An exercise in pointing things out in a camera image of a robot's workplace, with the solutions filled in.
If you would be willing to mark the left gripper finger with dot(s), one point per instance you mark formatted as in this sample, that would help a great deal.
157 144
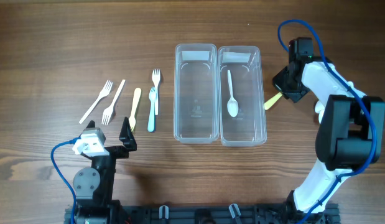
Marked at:
91 126
126 136

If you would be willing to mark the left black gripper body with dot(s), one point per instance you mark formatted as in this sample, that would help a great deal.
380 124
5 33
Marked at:
115 152

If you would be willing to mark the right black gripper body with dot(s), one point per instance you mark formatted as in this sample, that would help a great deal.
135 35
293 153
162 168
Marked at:
288 86

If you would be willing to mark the yellow plastic spoon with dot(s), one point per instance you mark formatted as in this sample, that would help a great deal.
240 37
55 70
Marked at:
269 103

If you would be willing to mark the yellow plastic fork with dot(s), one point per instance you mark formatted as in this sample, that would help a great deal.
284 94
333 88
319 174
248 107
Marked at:
135 103

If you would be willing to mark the white spoon crossing yellow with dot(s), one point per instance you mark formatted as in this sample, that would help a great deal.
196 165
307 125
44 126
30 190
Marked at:
232 104

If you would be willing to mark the white plastic spoon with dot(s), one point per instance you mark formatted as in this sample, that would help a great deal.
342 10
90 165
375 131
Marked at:
320 116
319 107

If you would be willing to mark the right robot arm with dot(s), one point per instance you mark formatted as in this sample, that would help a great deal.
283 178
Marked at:
350 133

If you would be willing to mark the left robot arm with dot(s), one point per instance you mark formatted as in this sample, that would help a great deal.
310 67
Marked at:
93 185

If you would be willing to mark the right clear plastic container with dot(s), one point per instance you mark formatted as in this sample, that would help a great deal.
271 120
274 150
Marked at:
248 128

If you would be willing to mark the clear plastic container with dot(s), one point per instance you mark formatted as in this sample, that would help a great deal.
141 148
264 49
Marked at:
248 128
196 113

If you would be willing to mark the white plastic fork near container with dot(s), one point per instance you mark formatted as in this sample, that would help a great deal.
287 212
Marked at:
156 80

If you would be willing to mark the left clear plastic container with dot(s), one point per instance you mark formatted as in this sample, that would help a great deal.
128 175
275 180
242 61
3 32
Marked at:
196 113

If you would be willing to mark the white plastic fork upside down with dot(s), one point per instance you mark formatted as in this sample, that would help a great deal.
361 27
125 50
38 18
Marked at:
109 111

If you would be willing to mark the light blue plastic fork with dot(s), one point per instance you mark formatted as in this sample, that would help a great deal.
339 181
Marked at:
151 120

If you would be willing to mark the white plastic fork far left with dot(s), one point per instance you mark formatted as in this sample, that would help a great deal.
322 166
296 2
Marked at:
103 93

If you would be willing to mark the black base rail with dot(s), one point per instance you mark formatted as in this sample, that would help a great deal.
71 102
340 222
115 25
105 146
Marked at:
253 214

